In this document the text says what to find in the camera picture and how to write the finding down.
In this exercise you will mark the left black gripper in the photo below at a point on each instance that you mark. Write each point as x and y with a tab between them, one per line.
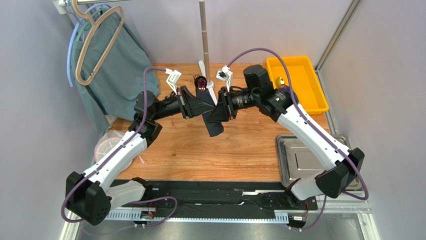
190	106

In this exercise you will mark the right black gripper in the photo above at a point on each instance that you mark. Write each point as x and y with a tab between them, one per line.
225	105

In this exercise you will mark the iridescent purple spoon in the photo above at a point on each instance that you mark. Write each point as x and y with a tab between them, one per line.
202	84

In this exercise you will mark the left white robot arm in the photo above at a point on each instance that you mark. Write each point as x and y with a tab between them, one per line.
90	194

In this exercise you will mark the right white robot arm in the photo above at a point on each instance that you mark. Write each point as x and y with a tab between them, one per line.
340	163

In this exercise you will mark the white stand base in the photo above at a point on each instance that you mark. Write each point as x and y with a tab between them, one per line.
205	71

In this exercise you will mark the metal tray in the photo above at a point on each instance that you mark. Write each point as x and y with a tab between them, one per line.
295	160

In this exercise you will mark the teal hanging cloth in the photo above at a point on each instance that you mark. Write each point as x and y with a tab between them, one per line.
118	82

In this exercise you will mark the yellow plastic bin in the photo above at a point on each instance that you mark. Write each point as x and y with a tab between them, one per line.
304	81

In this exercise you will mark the pink rimmed white mesh basket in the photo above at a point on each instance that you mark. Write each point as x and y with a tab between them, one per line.
106	144

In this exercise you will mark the metal stand pole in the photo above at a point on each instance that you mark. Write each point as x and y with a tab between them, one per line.
204	32

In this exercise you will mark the green clothes hanger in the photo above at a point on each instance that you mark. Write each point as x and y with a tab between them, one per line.
87	26

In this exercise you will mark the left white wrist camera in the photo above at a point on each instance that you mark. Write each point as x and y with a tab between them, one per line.
172	79

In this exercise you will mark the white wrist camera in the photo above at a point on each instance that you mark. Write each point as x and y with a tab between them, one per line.
172	79
226	75

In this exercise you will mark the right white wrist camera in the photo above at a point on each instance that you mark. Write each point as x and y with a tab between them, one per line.
226	75

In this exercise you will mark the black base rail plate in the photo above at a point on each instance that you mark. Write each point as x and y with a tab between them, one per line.
227	200

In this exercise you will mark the aluminium frame rail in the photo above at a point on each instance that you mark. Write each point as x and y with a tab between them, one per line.
336	219

